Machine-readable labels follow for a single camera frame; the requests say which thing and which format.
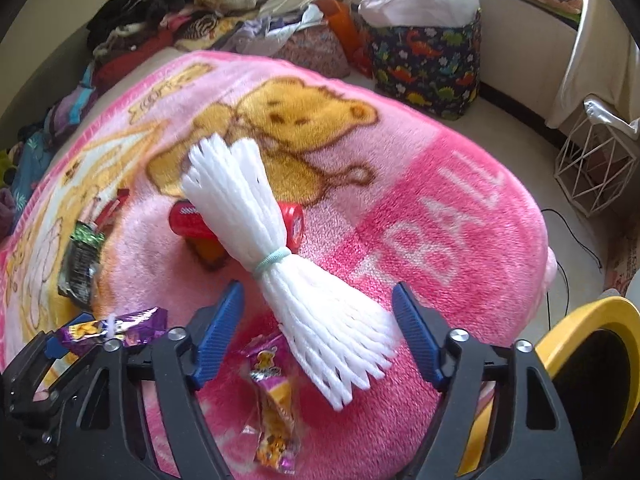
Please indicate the pink bear printed blanket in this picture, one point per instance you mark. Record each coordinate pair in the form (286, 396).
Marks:
(425, 200)

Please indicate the red snack can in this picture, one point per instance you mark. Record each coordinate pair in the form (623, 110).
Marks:
(187, 220)

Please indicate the dinosaur print storage basket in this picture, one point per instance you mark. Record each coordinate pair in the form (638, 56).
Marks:
(425, 60)

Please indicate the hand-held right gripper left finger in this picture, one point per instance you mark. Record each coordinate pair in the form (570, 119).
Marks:
(220, 330)

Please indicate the orange yellow packet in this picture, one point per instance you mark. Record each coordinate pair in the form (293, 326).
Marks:
(210, 252)

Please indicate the white window bench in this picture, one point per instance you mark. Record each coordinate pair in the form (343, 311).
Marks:
(525, 50)

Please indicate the purple striped cloth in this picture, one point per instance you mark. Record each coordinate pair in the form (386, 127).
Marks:
(70, 107)

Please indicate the pale green hair band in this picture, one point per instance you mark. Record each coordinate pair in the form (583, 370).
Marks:
(272, 260)

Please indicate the brown patterned rug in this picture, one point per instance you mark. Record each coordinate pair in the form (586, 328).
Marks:
(622, 270)

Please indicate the yellow cartoon printed cloth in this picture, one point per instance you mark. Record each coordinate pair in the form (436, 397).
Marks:
(205, 27)

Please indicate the yellow pink snack wrapper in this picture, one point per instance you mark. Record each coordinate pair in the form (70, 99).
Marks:
(275, 410)

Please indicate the lavender grey cloth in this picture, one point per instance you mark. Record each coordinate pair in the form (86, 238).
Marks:
(270, 30)

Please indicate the purple snack wrapper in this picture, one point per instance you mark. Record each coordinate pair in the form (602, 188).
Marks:
(135, 327)

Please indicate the pile of clothes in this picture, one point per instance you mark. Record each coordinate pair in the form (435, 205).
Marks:
(160, 5)

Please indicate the red candy wrapper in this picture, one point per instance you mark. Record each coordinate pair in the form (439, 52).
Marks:
(112, 205)

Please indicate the white foam fruit net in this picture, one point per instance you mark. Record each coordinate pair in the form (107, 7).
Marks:
(280, 280)

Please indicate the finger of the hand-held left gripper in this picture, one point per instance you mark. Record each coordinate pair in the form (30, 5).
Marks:
(30, 360)

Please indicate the white plastic bag liner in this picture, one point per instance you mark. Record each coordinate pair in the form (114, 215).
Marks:
(420, 2)

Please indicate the black snack wrapper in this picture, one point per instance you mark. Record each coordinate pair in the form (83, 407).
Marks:
(82, 265)

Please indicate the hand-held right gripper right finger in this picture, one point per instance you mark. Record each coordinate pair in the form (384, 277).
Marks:
(415, 335)

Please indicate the orange bag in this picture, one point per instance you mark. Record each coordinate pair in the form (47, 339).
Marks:
(345, 35)

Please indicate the yellow trash bin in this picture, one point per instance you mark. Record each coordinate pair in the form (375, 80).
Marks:
(575, 320)

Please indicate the blue patterned cloth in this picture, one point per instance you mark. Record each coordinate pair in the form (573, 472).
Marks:
(32, 170)

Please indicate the floral fabric bag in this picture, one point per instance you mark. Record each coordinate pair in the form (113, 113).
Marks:
(315, 52)

